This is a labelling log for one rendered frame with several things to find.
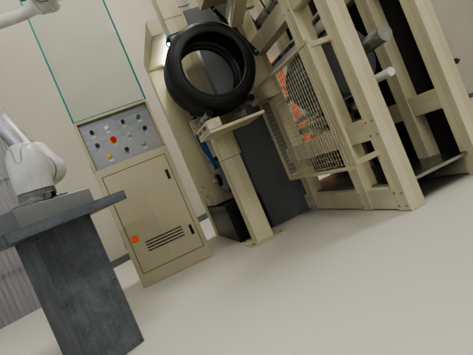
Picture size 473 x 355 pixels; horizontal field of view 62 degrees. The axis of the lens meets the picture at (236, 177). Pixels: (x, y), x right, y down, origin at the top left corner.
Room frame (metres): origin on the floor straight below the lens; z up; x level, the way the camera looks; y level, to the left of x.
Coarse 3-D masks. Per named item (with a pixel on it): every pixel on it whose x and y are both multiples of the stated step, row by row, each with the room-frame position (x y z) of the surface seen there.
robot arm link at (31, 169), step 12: (24, 144) 1.66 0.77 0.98; (36, 144) 1.71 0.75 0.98; (12, 156) 1.63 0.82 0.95; (24, 156) 1.64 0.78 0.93; (36, 156) 1.66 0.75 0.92; (48, 156) 1.77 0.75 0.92; (12, 168) 1.63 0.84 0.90; (24, 168) 1.62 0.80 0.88; (36, 168) 1.65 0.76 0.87; (48, 168) 1.70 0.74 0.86; (12, 180) 1.64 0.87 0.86; (24, 180) 1.62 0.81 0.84; (36, 180) 1.64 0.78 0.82; (48, 180) 1.68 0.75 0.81; (24, 192) 1.63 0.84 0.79
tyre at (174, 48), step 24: (192, 24) 2.37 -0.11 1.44; (216, 24) 2.37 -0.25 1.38; (168, 48) 2.34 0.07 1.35; (192, 48) 2.59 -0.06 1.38; (216, 48) 2.63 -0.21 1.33; (240, 48) 2.39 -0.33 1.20; (168, 72) 2.31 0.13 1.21; (240, 72) 2.65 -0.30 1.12; (192, 96) 2.30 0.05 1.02; (216, 96) 2.32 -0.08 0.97; (240, 96) 2.38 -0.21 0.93
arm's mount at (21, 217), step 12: (72, 192) 1.64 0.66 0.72; (84, 192) 1.68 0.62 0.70; (36, 204) 1.53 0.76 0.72; (48, 204) 1.56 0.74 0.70; (60, 204) 1.59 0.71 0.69; (72, 204) 1.63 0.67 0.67; (0, 216) 1.58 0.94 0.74; (12, 216) 1.49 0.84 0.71; (24, 216) 1.49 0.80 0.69; (36, 216) 1.52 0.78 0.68; (48, 216) 1.55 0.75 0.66; (0, 228) 1.63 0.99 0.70; (12, 228) 1.53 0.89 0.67
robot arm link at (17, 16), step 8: (32, 0) 1.84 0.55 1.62; (48, 0) 1.83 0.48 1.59; (56, 0) 1.88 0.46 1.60; (24, 8) 1.85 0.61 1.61; (32, 8) 1.86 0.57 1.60; (40, 8) 1.86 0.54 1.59; (48, 8) 1.88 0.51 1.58; (56, 8) 1.93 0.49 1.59; (0, 16) 1.78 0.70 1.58; (8, 16) 1.81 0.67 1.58; (16, 16) 1.83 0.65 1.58; (24, 16) 1.86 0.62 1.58; (32, 16) 1.89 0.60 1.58; (0, 24) 1.78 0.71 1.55; (8, 24) 1.81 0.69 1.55
